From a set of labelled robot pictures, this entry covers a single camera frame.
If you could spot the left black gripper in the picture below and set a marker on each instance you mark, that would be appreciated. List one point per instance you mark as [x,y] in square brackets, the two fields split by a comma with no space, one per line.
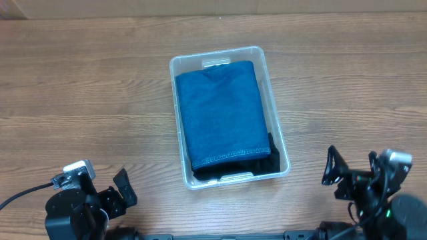
[111,196]

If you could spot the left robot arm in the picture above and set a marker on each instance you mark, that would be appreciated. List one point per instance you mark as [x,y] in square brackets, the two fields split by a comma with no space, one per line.
[79,211]

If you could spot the black cloth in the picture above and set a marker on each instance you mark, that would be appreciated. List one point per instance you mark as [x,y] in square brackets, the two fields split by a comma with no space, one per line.
[261,166]
[210,173]

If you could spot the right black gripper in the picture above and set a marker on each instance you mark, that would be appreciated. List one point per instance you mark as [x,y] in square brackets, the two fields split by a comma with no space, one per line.
[357,180]

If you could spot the blue denim cloth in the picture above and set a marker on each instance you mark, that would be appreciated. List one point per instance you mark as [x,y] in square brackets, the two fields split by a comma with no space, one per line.
[222,115]

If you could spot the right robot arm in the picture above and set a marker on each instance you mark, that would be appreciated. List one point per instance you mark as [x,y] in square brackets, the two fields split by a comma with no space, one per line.
[380,212]

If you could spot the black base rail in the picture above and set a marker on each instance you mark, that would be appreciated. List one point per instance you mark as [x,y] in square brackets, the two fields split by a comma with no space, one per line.
[227,236]

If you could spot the clear plastic container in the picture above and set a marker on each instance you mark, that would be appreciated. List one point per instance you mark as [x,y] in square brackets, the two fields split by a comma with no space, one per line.
[198,61]

